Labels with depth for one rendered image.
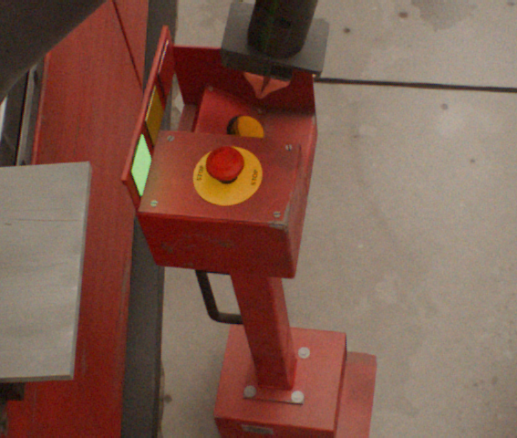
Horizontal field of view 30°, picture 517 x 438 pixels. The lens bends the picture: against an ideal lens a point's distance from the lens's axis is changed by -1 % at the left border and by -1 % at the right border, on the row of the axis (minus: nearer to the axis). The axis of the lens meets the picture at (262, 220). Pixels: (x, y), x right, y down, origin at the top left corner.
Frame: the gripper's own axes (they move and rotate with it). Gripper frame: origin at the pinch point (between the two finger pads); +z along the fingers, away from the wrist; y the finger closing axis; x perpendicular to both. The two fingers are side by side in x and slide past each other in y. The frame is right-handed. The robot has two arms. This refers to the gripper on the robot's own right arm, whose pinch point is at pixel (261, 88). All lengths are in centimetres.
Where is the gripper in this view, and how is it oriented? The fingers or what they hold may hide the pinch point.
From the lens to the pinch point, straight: 105.6
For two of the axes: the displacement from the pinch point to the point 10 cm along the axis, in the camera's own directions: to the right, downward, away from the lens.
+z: -1.7, 4.7, 8.7
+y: -9.7, -2.2, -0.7
